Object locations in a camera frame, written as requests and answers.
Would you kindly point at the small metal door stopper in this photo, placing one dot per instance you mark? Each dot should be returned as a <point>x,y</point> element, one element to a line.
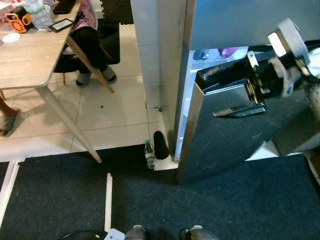
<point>154,107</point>

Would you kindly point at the brown sandal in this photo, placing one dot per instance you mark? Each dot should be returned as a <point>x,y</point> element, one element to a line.
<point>7,127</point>

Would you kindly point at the light wooden dining table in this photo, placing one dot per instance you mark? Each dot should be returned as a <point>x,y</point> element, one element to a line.
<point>25,60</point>

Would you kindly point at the short white floor tape strip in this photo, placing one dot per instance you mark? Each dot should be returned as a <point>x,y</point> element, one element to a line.
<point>108,200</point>

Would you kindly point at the dark floor carpet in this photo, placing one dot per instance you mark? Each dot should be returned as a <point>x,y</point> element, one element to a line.
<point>200,210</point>

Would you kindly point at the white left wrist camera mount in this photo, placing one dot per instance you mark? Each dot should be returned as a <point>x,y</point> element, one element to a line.
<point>115,234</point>

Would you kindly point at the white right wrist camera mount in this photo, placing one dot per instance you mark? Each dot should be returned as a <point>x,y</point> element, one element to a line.
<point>290,42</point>

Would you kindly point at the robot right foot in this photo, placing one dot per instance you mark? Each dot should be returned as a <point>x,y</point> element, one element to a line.
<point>197,233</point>

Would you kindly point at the black slipper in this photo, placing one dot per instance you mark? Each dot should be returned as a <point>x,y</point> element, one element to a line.
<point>161,146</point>

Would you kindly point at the silver fridge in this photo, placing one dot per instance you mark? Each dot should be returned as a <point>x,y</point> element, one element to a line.
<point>250,22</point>

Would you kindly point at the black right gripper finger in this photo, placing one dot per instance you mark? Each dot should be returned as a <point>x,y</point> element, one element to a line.
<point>230,86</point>
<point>225,74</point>

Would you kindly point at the black framed small screen device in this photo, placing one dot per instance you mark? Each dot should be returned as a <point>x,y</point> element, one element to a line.
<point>61,25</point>

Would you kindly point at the black foam mat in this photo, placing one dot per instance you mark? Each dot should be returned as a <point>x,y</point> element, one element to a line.
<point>117,10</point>

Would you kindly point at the dark chair with wooden legs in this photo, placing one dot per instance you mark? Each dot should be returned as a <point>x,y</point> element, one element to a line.
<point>111,45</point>

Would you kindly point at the large clear teal-capped water bottle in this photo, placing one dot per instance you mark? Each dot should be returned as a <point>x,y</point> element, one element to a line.
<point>39,15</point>

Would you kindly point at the dark pouch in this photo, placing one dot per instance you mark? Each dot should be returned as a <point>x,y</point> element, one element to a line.
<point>64,6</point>

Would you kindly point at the small plastic bottle green label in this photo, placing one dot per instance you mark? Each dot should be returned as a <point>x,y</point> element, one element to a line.
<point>150,157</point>

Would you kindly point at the silver fridge door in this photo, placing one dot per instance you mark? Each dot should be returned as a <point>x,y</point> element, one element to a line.
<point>225,140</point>

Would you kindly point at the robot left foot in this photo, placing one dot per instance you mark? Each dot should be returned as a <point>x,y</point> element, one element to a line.
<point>136,233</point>

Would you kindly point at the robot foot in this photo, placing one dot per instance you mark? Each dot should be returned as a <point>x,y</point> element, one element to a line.
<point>136,233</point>
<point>197,233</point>

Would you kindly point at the person in pink shirt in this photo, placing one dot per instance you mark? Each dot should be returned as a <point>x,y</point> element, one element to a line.
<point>90,45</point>

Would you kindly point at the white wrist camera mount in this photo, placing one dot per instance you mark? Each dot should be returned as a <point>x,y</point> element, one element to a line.
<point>290,42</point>
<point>115,234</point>

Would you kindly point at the orange black small radio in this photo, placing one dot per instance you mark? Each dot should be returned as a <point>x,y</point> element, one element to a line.
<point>19,22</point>

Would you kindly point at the long white floor tape strip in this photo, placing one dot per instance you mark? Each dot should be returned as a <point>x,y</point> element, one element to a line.
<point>9,195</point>

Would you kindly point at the white round lid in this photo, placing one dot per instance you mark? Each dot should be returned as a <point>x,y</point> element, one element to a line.
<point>11,37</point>

